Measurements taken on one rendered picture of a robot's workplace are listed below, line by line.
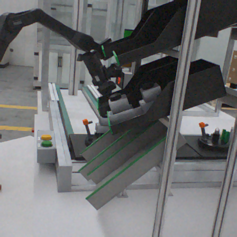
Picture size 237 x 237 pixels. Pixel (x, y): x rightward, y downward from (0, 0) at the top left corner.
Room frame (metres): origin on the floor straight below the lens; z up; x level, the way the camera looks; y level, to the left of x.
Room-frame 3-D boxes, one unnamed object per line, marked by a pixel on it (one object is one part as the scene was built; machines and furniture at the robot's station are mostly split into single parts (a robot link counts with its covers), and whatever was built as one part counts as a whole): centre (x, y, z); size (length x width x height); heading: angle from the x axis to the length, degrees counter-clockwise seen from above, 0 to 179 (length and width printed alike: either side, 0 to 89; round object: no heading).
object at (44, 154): (1.21, 0.28, 0.93); 0.21 x 0.07 x 0.06; 16
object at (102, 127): (1.19, 0.04, 1.06); 0.08 x 0.04 x 0.07; 106
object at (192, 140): (1.33, -0.43, 1.01); 0.24 x 0.24 x 0.13; 16
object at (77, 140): (1.19, 0.05, 0.96); 0.24 x 0.24 x 0.02; 16
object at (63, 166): (1.41, 0.27, 0.91); 0.89 x 0.06 x 0.11; 16
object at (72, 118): (1.49, 0.11, 0.91); 0.84 x 0.28 x 0.10; 16
